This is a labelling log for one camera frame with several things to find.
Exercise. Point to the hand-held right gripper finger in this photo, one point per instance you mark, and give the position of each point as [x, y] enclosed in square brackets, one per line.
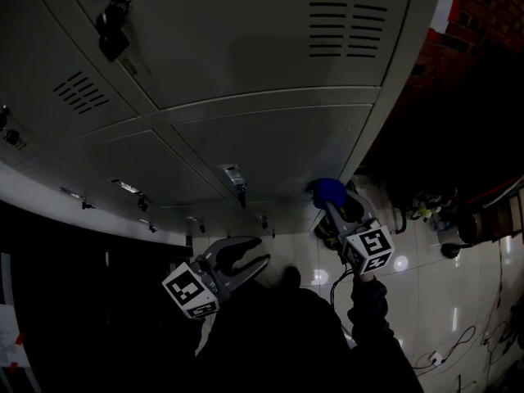
[365, 207]
[333, 219]

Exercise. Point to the large black key fob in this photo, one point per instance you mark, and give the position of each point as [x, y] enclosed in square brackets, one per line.
[112, 35]

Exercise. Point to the grey metal locker cabinet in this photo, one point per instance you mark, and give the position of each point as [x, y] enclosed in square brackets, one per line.
[403, 96]

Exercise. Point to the blue cloth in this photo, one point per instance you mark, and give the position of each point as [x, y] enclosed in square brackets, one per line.
[326, 191]

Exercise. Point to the black cabinet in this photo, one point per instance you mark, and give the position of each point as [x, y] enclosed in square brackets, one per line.
[82, 301]

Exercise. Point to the yellow and black floor object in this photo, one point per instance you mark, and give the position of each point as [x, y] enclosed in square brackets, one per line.
[327, 238]

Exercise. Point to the person's right forearm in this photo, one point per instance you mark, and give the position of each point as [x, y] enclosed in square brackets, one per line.
[368, 307]

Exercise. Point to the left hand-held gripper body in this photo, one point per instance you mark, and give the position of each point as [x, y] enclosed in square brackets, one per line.
[190, 291]

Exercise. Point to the black locker key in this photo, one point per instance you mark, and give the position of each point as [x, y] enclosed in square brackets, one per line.
[12, 137]

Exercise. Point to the white power adapter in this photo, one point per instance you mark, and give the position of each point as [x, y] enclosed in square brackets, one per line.
[436, 358]

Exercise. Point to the cluttered wooden rack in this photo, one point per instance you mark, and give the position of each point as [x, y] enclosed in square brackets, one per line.
[505, 207]

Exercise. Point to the metal label holder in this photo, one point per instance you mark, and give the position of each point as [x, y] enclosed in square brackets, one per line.
[125, 186]
[231, 174]
[71, 192]

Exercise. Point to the person's dark clothed body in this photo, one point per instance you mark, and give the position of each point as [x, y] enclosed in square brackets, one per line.
[270, 342]

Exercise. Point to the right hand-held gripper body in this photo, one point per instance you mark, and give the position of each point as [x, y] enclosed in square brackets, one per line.
[370, 250]

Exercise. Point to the white paper sheet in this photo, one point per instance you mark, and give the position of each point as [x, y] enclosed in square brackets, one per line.
[8, 338]

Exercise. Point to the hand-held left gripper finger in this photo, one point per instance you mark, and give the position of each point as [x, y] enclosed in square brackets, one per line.
[233, 242]
[251, 270]

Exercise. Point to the metal pot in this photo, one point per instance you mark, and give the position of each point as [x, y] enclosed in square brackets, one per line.
[466, 227]

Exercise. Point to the row of small locker keys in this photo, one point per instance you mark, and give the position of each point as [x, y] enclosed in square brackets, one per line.
[241, 197]

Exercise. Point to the bank of grey locker doors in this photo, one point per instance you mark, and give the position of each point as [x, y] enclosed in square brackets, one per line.
[245, 55]

